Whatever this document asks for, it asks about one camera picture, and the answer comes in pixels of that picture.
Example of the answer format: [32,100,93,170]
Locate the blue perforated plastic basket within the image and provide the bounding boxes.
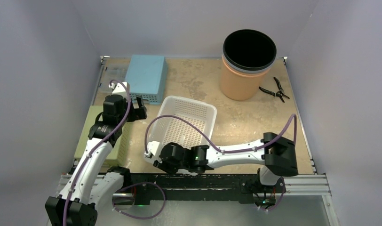
[125,55,168,105]

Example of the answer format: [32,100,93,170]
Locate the white perforated plastic basket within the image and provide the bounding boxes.
[144,96,217,153]

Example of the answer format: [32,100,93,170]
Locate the green perforated plastic basket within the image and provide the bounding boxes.
[73,106,132,168]

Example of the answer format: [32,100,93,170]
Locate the orange bucket black rim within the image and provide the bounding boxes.
[219,29,277,101]

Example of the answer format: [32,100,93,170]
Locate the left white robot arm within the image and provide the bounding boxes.
[45,95,147,226]

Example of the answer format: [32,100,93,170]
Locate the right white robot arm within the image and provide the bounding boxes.
[144,132,299,192]

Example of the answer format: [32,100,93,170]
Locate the clear plastic screw organizer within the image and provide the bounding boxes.
[99,63,128,93]

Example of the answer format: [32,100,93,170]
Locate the black pliers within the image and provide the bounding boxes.
[258,76,290,103]

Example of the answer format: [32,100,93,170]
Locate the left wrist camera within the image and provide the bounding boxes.
[109,82,130,98]

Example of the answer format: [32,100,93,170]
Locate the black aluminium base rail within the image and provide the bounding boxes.
[114,173,330,206]

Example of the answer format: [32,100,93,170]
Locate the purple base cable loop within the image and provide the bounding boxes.
[111,182,167,220]

